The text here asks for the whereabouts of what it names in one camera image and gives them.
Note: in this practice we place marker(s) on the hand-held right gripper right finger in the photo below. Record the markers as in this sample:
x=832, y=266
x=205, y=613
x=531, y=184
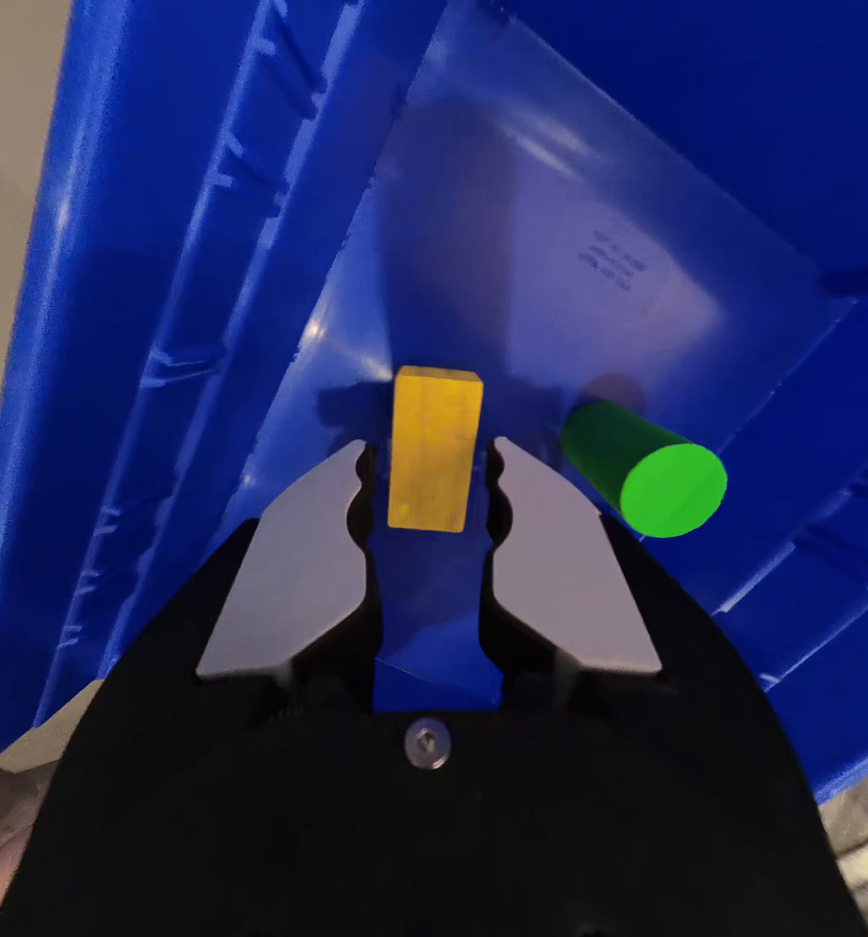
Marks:
x=573, y=585

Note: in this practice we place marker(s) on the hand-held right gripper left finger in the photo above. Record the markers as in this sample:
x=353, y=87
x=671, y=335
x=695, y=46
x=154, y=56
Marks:
x=287, y=585

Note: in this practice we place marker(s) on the green cylinder block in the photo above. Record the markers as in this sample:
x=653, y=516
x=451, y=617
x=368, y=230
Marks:
x=661, y=483

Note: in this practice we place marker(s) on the yellow arch block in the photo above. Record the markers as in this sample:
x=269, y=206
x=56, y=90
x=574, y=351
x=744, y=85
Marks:
x=434, y=454

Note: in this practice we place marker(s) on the blue plastic bin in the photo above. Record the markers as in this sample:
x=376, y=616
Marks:
x=551, y=219

